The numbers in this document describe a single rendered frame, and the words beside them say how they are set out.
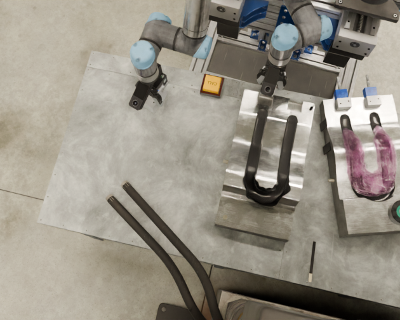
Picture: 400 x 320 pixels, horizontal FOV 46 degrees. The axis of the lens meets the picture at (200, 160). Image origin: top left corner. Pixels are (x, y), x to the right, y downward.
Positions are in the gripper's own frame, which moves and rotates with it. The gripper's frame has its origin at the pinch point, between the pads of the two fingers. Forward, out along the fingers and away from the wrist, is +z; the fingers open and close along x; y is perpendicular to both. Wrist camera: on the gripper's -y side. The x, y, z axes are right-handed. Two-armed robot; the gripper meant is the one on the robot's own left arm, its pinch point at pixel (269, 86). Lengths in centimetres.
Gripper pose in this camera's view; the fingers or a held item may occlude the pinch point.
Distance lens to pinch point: 178.9
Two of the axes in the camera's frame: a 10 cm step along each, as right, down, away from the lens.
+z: 0.1, 2.6, 9.7
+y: 3.1, -9.2, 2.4
